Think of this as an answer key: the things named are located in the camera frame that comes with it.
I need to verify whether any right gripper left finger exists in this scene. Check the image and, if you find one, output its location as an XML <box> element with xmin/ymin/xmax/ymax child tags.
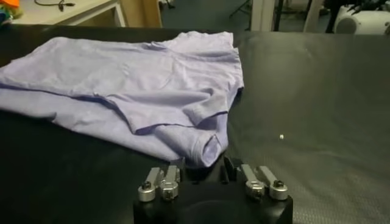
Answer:
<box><xmin>137</xmin><ymin>157</ymin><xmax>186</xmax><ymax>202</ymax></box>

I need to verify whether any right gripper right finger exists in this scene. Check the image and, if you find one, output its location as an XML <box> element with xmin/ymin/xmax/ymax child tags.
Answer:
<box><xmin>224</xmin><ymin>156</ymin><xmax>289</xmax><ymax>201</ymax></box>

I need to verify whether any lavender t-shirt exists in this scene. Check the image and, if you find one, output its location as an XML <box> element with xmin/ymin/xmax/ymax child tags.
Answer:
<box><xmin>0</xmin><ymin>30</ymin><xmax>245</xmax><ymax>169</ymax></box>

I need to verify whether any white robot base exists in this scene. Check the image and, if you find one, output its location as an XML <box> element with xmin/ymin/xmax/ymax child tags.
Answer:
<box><xmin>333</xmin><ymin>4</ymin><xmax>390</xmax><ymax>35</ymax></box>

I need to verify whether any black tablecloth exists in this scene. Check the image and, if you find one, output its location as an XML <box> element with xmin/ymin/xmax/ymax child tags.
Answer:
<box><xmin>0</xmin><ymin>24</ymin><xmax>390</xmax><ymax>224</ymax></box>

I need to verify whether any tall white cardboard box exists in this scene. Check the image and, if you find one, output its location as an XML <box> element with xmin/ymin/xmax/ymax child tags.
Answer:
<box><xmin>250</xmin><ymin>0</ymin><xmax>277</xmax><ymax>32</ymax></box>

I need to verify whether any white table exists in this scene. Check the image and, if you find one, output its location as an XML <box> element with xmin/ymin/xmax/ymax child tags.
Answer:
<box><xmin>11</xmin><ymin>0</ymin><xmax>126</xmax><ymax>27</ymax></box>

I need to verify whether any orange garment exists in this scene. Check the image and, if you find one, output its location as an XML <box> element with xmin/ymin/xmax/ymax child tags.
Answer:
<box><xmin>0</xmin><ymin>0</ymin><xmax>21</xmax><ymax>9</ymax></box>

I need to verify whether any black looped cable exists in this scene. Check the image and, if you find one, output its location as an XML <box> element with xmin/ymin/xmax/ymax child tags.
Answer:
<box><xmin>34</xmin><ymin>0</ymin><xmax>76</xmax><ymax>12</ymax></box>

